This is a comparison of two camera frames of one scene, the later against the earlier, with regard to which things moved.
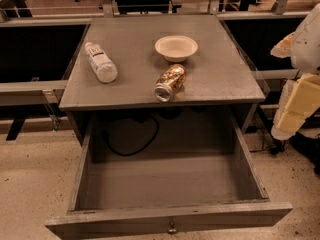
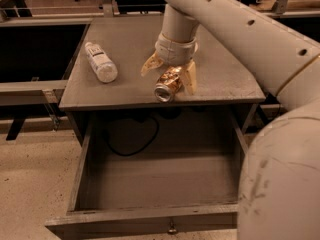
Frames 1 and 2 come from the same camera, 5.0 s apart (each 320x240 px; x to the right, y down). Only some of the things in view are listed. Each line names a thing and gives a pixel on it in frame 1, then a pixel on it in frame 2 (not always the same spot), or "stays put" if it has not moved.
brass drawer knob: [172, 228] stays put
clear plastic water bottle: [103, 66] stays put
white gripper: [308, 47] → [174, 52]
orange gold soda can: [169, 82] stays put
